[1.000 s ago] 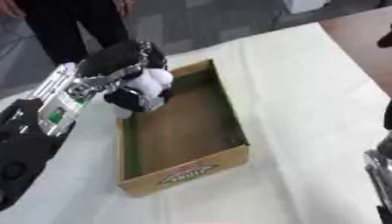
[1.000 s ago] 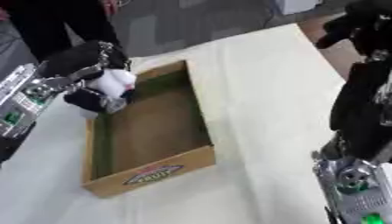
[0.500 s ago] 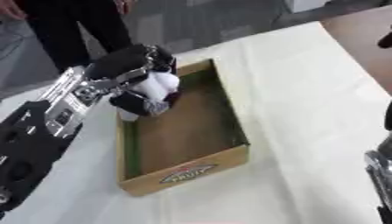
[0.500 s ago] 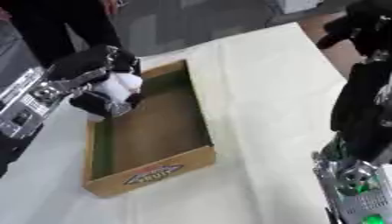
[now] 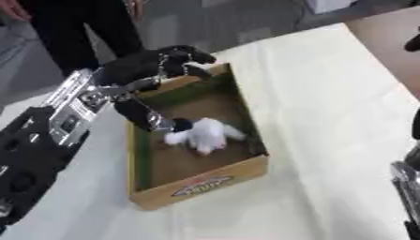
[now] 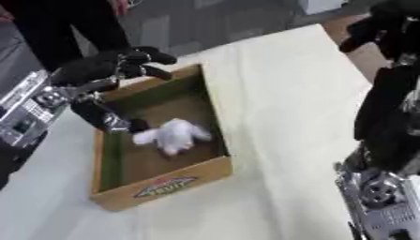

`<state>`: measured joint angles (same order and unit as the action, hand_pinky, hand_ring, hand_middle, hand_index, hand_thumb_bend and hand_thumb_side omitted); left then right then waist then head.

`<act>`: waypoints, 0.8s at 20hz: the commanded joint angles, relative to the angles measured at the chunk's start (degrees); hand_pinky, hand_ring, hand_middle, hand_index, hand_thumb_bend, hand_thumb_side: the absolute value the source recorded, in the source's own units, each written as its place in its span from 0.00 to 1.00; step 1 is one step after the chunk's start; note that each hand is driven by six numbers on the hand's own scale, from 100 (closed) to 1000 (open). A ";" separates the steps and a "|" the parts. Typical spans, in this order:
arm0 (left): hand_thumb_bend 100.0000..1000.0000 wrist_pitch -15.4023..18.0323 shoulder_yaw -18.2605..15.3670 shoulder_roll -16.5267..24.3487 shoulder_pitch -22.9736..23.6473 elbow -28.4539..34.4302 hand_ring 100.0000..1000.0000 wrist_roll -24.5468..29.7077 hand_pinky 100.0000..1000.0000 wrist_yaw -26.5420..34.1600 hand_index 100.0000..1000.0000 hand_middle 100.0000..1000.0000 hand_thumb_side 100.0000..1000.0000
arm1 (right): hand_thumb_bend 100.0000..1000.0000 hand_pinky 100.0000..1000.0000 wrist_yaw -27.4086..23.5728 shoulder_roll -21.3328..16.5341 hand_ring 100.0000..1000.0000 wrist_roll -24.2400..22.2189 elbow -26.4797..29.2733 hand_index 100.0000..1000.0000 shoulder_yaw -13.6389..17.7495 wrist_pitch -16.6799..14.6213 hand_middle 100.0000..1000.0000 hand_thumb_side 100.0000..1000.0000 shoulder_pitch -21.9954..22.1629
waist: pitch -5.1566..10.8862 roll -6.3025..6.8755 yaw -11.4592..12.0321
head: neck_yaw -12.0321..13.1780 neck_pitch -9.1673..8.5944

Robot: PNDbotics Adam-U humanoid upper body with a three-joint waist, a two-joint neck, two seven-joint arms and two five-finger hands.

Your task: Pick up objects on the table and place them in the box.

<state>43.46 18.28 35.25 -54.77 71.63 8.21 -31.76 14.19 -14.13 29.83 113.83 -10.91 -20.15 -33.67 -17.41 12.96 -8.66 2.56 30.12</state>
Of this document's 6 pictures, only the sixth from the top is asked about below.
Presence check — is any tan cardboard box green inside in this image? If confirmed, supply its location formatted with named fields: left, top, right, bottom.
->
left=88, top=63, right=233, bottom=212

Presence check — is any person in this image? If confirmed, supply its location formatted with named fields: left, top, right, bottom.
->
left=0, top=0, right=135, bottom=73

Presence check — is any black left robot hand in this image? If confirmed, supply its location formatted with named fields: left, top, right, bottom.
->
left=47, top=46, right=179, bottom=133

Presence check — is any person's hand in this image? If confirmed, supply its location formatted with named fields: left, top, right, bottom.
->
left=106, top=0, right=131, bottom=16

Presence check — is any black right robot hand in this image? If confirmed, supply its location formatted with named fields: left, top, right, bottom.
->
left=336, top=0, right=420, bottom=173

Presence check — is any white soft toy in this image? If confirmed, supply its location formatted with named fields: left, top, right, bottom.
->
left=131, top=117, right=214, bottom=157

